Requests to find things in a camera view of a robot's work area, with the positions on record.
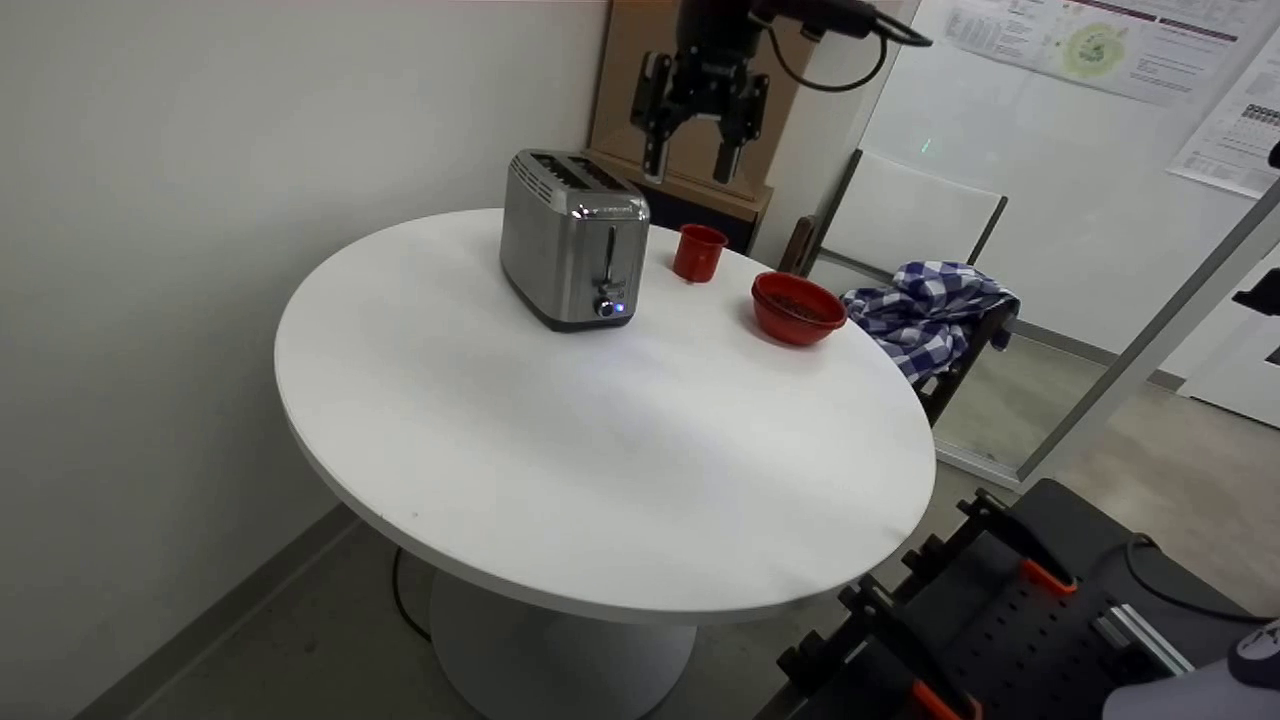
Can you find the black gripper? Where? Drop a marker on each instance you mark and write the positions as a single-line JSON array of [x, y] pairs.
[[713, 44]]

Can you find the black toaster lever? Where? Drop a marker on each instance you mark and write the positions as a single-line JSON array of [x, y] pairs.
[[607, 282]]

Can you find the silver two-slot toaster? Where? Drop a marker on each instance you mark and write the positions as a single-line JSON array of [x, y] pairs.
[[552, 244]]

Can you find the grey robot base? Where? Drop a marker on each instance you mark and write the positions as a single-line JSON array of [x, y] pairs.
[[1202, 686]]

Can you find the red plastic cup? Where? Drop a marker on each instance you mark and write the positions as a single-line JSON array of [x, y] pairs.
[[698, 252]]

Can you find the red plastic bowl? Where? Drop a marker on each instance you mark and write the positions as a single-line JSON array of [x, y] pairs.
[[796, 310]]

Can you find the blue white checkered cloth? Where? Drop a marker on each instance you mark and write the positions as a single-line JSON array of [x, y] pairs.
[[927, 313]]

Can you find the black stand under cloth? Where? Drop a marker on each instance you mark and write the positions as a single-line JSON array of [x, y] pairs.
[[961, 375]]

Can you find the wide poster with green circle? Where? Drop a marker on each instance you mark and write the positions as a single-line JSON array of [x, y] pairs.
[[1107, 44]]

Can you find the grey diagonal metal pole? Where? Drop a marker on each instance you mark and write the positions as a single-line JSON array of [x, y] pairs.
[[1146, 334]]

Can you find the white text poster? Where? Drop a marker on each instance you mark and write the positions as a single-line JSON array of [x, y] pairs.
[[1232, 140]]

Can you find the white panel with black shape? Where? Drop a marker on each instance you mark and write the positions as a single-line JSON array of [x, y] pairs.
[[1243, 360]]

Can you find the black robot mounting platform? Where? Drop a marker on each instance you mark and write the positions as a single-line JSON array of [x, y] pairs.
[[1012, 626]]

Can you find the silver metal bar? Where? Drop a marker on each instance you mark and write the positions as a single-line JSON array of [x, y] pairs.
[[1146, 639]]

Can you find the white board with black frame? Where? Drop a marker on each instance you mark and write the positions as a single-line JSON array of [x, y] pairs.
[[906, 213]]

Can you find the white round table pedestal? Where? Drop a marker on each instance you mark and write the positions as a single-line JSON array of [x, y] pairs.
[[561, 655]]

